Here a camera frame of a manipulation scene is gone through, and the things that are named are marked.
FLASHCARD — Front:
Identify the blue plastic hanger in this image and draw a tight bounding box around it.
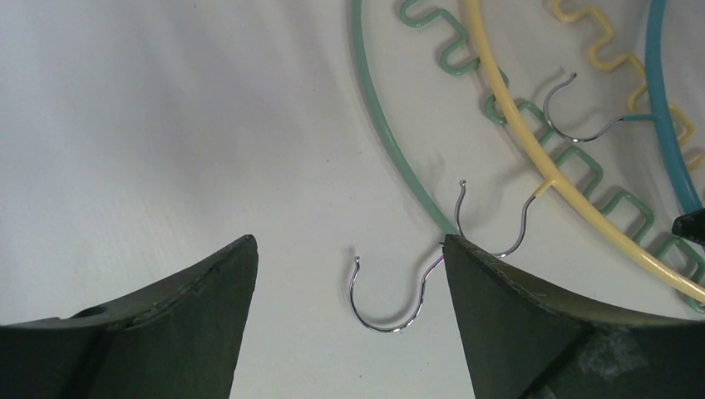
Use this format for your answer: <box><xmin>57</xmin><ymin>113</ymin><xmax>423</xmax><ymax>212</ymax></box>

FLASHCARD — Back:
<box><xmin>542</xmin><ymin>1</ymin><xmax>704</xmax><ymax>214</ymax></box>

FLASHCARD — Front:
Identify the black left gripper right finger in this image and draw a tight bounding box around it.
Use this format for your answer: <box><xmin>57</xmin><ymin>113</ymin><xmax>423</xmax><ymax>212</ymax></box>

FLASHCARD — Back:
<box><xmin>443</xmin><ymin>235</ymin><xmax>704</xmax><ymax>398</ymax></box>

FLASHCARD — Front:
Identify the yellow plastic hanger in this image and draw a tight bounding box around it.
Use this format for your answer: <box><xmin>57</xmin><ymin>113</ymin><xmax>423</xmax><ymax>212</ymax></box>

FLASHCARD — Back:
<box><xmin>466</xmin><ymin>0</ymin><xmax>704</xmax><ymax>303</ymax></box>

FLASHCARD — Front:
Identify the green plastic hanger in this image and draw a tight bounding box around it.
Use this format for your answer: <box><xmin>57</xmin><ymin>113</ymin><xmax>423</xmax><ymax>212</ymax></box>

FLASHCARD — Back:
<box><xmin>348</xmin><ymin>0</ymin><xmax>705</xmax><ymax>335</ymax></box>

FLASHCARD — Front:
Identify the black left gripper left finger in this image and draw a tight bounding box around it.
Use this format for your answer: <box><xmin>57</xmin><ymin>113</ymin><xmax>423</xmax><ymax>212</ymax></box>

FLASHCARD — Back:
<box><xmin>1</xmin><ymin>234</ymin><xmax>259</xmax><ymax>398</ymax></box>

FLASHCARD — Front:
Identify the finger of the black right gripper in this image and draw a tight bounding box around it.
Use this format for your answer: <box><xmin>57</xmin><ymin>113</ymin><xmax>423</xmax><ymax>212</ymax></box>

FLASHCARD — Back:
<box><xmin>671</xmin><ymin>209</ymin><xmax>705</xmax><ymax>245</ymax></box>

